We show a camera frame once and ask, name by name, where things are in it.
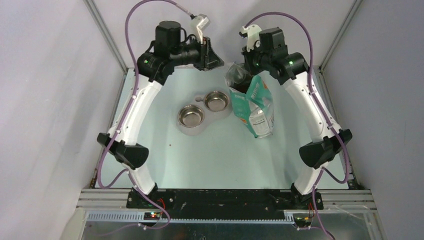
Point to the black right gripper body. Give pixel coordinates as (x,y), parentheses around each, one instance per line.
(257,61)

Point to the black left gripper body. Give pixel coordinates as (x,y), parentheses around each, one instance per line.
(201,63)

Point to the teal pet food bag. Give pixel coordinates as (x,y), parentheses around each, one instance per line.
(251,100)

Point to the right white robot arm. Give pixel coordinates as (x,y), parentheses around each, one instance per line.
(266,50)

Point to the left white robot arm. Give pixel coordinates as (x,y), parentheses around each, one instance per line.
(167,51)

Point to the right steel bowl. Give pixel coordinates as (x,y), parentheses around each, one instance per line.
(216,101)

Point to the steel bowl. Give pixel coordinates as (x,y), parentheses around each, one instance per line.
(190,116)
(216,101)

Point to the grey double bowl stand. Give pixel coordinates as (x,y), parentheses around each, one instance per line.
(210,117)

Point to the left steel bowl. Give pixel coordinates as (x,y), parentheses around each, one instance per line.
(190,116)

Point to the left controller board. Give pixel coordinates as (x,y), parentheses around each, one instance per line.
(152,216)

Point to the controller board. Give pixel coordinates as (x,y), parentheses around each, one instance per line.
(152,216)
(302,223)

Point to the right controller board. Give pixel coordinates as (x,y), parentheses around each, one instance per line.
(302,223)

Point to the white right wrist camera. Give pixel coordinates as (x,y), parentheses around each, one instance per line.
(251,33)

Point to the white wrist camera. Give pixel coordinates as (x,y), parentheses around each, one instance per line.
(198,24)
(251,33)

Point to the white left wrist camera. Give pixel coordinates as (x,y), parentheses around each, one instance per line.
(198,24)

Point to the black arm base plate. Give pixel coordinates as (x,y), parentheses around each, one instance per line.
(233,204)

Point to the aluminium frame rail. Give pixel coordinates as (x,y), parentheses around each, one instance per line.
(126,205)

